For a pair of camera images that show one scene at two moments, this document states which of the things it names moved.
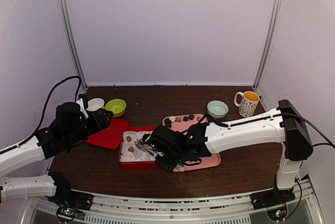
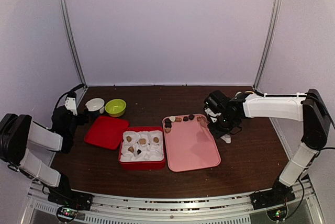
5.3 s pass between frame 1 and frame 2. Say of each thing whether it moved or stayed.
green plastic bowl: stayed
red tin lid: stayed
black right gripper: moved
